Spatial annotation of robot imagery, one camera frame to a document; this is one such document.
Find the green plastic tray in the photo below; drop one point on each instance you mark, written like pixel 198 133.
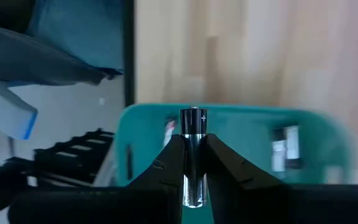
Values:
pixel 244 130

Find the grey fabric object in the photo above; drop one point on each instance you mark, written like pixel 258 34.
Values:
pixel 26 59

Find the black aluminium table frame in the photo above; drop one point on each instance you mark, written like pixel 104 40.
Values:
pixel 129 46

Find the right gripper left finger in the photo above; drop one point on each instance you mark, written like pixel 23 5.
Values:
pixel 166 186

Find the white blue-edged object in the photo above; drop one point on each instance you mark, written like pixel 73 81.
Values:
pixel 2 109

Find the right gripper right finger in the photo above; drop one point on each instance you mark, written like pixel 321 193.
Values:
pixel 235 186

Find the silver black-top battery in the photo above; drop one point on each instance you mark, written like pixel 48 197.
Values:
pixel 193 124

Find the silver black battery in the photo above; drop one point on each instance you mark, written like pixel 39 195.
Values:
pixel 292 146
pixel 169 130
pixel 279 152

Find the blue fabric object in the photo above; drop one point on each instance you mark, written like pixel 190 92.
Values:
pixel 82 31

